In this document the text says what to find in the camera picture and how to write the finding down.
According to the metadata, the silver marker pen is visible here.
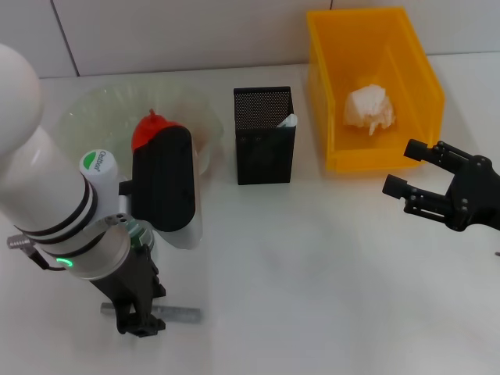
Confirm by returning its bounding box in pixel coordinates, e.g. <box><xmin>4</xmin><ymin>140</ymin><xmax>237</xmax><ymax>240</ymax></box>
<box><xmin>100</xmin><ymin>302</ymin><xmax>203</xmax><ymax>324</ymax></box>

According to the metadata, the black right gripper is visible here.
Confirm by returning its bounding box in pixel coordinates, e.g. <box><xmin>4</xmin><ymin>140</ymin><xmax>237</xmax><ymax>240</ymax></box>
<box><xmin>382</xmin><ymin>139</ymin><xmax>500</xmax><ymax>234</ymax></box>

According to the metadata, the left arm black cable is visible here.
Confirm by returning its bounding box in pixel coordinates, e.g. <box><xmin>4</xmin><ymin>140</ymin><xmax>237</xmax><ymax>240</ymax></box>
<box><xmin>29</xmin><ymin>245</ymin><xmax>66</xmax><ymax>271</ymax></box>

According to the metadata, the black mesh pen holder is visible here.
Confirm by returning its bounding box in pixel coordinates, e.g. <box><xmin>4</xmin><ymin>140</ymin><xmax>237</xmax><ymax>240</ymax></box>
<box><xmin>233</xmin><ymin>86</ymin><xmax>298</xmax><ymax>187</ymax></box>

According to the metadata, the green glass fruit plate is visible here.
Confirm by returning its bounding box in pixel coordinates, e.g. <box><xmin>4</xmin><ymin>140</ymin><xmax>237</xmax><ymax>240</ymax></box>
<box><xmin>56</xmin><ymin>80</ymin><xmax>224</xmax><ymax>177</ymax></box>

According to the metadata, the yellow plastic bin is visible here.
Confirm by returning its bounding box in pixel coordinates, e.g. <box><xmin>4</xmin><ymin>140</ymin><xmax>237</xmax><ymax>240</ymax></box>
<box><xmin>305</xmin><ymin>6</ymin><xmax>446</xmax><ymax>173</ymax></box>

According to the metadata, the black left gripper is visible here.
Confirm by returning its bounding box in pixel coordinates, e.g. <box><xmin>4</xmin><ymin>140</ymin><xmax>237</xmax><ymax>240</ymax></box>
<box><xmin>89</xmin><ymin>244</ymin><xmax>168</xmax><ymax>338</ymax></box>

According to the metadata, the white paper ball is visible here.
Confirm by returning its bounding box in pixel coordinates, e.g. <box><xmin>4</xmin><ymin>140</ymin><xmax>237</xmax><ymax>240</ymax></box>
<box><xmin>343</xmin><ymin>84</ymin><xmax>398</xmax><ymax>137</ymax></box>

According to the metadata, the clear green-label water bottle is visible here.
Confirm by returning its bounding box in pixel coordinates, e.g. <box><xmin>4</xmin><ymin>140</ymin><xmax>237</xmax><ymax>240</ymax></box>
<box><xmin>79</xmin><ymin>150</ymin><xmax>159</xmax><ymax>259</ymax></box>

